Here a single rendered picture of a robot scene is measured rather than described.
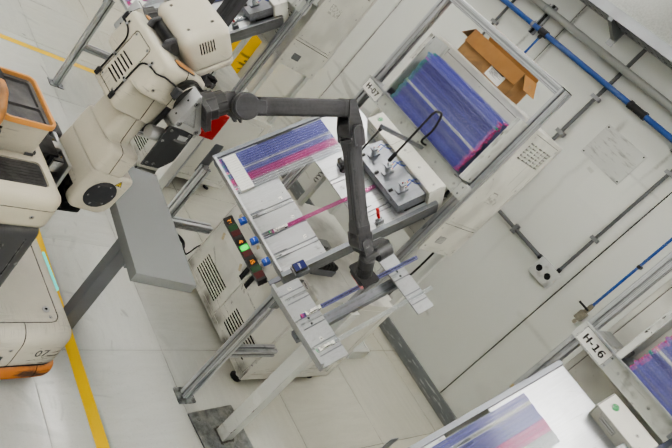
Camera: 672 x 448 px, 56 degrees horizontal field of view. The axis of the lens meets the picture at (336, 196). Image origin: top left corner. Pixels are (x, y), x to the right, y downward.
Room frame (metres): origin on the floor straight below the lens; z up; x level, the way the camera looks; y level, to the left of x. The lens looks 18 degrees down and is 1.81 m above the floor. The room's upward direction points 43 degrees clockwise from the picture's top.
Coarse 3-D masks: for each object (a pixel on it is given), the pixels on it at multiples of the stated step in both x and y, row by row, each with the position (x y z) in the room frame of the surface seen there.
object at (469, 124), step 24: (432, 72) 2.77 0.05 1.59; (456, 72) 2.84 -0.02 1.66; (408, 96) 2.78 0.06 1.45; (432, 96) 2.72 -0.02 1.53; (456, 96) 2.67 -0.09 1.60; (480, 96) 2.73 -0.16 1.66; (432, 120) 2.68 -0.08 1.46; (456, 120) 2.63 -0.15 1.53; (480, 120) 2.58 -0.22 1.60; (504, 120) 2.62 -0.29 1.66; (432, 144) 2.63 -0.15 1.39; (456, 144) 2.58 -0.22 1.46; (480, 144) 2.54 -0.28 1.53; (456, 168) 2.54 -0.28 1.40
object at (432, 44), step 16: (480, 16) 2.85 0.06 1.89; (496, 32) 2.78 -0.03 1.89; (432, 48) 2.91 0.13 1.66; (448, 48) 2.96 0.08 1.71; (512, 48) 2.73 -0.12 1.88; (416, 64) 2.90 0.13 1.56; (528, 64) 2.67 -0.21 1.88; (368, 80) 2.94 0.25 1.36; (400, 80) 2.89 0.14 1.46; (544, 80) 2.60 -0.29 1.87; (416, 128) 2.69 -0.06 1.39; (512, 128) 2.50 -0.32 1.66; (496, 144) 2.50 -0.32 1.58; (208, 160) 2.59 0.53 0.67; (480, 160) 2.50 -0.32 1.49; (464, 176) 2.50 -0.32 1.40; (176, 224) 2.63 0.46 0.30; (192, 224) 2.69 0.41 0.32; (208, 224) 2.80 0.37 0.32; (320, 240) 2.79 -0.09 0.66; (320, 272) 2.58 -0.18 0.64; (272, 304) 2.12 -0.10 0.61; (240, 352) 2.19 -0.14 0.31; (256, 352) 2.27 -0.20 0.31; (272, 352) 2.35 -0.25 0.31; (192, 400) 2.16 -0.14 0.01
